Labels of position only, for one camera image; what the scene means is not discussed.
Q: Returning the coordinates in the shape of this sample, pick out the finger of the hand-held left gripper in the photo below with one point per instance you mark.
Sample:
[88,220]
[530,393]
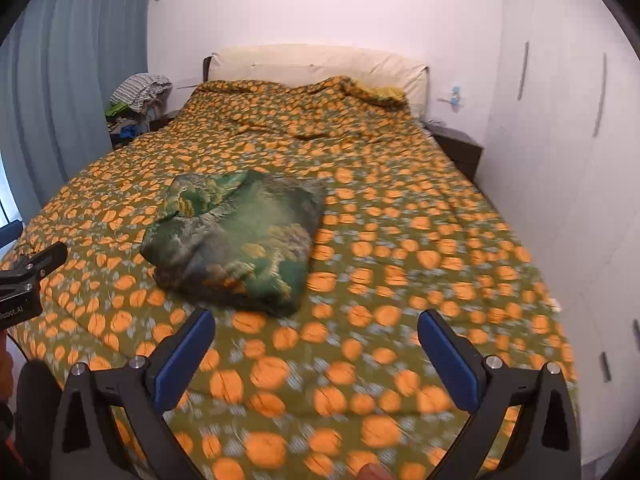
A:
[10,232]
[42,260]

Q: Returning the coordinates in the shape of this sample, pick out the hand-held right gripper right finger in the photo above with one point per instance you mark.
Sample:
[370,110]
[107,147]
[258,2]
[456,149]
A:
[450,360]

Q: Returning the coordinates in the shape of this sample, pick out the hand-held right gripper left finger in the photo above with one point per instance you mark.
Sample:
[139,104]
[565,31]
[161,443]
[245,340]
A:
[182,360]

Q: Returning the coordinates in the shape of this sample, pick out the green landscape print jacket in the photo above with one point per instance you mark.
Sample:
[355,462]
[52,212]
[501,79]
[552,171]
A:
[240,240]

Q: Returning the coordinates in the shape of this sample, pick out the pile of colourful clothes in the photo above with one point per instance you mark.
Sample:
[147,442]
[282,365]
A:
[127,122]

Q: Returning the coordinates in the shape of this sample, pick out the window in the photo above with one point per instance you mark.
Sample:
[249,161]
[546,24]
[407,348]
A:
[7,195]

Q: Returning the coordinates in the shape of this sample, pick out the orange floral green quilt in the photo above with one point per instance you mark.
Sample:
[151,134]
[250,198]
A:
[400,260]

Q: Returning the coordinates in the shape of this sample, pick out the person's right foot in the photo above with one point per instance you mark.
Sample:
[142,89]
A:
[376,472]

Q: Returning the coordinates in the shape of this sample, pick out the grey-blue curtain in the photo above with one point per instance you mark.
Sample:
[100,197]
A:
[65,85]

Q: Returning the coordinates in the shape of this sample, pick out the dark wooden nightstand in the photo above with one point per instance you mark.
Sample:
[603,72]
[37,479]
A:
[162,121]
[460,152]

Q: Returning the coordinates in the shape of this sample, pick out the grey striped cloth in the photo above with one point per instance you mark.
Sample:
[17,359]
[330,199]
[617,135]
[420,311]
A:
[140,87]

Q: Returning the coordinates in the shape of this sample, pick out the yellow pillow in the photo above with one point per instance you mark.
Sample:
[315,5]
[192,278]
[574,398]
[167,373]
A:
[387,95]

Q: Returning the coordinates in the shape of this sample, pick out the white wardrobe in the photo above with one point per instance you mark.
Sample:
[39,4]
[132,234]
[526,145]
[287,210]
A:
[560,110]

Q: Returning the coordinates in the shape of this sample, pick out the cream pillow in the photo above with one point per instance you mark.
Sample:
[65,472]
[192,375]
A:
[300,62]

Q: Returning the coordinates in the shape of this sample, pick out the white wall socket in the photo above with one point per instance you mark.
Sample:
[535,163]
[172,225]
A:
[444,99]

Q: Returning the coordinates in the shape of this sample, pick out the blue wall plug-in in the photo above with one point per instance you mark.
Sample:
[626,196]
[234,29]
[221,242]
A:
[456,96]

